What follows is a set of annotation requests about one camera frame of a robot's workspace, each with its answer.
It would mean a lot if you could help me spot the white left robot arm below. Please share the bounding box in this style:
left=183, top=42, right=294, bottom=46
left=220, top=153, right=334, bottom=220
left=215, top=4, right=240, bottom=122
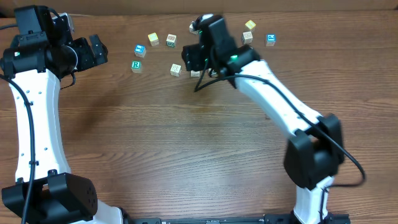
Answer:
left=1, top=5, right=131, bottom=223

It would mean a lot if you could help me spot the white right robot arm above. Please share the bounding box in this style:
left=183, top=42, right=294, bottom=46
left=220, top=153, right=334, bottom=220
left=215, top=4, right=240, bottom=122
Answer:
left=182, top=14, right=350, bottom=223

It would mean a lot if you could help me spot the plain white wooden block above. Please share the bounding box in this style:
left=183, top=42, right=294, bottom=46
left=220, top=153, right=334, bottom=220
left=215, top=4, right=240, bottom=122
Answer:
left=191, top=70, right=200, bottom=77

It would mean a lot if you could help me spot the green edged picture block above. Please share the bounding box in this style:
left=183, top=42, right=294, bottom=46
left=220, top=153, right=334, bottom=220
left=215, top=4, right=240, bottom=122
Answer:
left=208, top=70, right=218, bottom=78

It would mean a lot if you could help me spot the white block lower left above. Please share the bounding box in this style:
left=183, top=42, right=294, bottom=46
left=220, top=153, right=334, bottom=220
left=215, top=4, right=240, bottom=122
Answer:
left=170, top=63, right=182, bottom=77

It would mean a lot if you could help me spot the white butterfly block top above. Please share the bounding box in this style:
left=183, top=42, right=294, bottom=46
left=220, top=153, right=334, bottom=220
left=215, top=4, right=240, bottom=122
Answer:
left=189, top=21, right=199, bottom=35

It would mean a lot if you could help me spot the green B picture block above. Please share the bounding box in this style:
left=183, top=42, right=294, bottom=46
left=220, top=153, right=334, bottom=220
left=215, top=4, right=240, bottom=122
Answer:
left=166, top=34, right=177, bottom=47

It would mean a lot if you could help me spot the green R letter block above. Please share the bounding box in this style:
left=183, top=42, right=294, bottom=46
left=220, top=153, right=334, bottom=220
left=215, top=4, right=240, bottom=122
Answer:
left=131, top=60, right=142, bottom=73

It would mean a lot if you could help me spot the blue top block left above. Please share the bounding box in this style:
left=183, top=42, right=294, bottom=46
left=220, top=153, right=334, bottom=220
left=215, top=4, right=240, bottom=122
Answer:
left=134, top=44, right=146, bottom=58

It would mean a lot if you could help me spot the yellow top block left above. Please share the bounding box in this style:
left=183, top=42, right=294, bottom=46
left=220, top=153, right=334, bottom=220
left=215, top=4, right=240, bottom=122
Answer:
left=148, top=32, right=159, bottom=47

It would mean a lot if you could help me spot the yellow block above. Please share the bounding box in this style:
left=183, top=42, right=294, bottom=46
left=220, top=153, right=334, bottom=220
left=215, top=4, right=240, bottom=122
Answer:
left=148, top=32, right=159, bottom=47
left=244, top=20, right=256, bottom=32

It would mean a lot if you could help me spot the white picture block right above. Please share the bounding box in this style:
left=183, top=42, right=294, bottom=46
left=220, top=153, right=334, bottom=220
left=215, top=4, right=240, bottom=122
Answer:
left=242, top=31, right=253, bottom=44

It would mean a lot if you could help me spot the yellow top block right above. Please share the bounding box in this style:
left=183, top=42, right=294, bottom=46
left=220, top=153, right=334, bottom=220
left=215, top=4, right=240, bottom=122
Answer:
left=244, top=20, right=256, bottom=32

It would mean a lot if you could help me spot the blue P letter block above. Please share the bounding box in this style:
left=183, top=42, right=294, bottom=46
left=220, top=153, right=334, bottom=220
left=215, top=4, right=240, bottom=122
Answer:
left=266, top=34, right=276, bottom=47

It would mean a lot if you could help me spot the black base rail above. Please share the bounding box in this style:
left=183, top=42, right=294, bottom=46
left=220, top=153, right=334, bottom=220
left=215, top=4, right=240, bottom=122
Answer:
left=133, top=213, right=351, bottom=224

